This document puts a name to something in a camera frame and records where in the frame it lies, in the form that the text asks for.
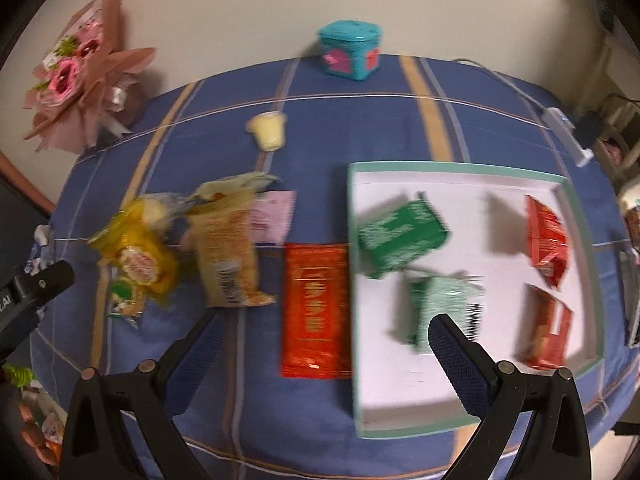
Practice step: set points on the cream snack packet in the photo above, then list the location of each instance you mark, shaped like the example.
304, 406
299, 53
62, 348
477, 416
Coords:
251, 183

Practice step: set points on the beige bread packet with barcode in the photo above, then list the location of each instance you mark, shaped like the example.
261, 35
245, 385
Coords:
227, 257

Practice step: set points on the white tray with teal rim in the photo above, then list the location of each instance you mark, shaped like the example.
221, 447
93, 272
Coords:
400, 392

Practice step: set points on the black smartphone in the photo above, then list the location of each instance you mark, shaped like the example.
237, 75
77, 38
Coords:
629, 274

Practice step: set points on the white power strip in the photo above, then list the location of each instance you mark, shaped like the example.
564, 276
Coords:
564, 129

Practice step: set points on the dark green snack packet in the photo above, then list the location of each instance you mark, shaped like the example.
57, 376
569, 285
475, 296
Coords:
400, 236

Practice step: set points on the black power adapter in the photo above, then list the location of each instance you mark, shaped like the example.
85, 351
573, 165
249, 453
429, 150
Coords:
588, 129

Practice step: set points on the pink snack packet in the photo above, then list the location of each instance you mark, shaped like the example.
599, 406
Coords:
271, 217

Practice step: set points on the green cow cracker packet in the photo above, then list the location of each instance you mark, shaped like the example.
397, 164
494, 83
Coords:
127, 301

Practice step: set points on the yellow soft bread packet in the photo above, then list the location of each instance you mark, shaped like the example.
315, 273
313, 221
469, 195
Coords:
134, 241

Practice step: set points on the white shelf unit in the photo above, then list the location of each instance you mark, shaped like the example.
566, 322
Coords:
611, 93

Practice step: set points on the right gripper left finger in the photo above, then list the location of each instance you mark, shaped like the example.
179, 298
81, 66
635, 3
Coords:
96, 443

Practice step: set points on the red snack packet white label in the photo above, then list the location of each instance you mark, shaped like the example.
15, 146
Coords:
547, 242

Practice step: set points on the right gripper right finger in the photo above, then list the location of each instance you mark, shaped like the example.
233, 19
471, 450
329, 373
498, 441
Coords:
555, 444

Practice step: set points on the red gold-lettered cake packet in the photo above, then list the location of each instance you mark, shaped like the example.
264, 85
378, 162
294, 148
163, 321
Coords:
316, 312

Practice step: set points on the crumpled blue white wrapper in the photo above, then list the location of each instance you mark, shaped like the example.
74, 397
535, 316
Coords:
42, 254

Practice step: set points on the teal toy house box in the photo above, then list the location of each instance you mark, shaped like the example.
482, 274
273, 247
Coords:
350, 49

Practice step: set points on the light green barcode packet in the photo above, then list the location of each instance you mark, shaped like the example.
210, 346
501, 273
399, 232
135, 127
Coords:
461, 296

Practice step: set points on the pink paper flower bouquet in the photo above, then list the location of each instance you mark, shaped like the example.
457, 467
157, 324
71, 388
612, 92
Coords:
87, 81

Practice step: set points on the yellow jelly cup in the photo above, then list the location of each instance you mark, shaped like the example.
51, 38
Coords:
268, 130

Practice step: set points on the blue plaid tablecloth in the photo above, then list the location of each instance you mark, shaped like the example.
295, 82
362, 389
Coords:
247, 421

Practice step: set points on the dark red packet white stripe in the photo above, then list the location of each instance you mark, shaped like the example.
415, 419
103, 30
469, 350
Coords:
550, 331

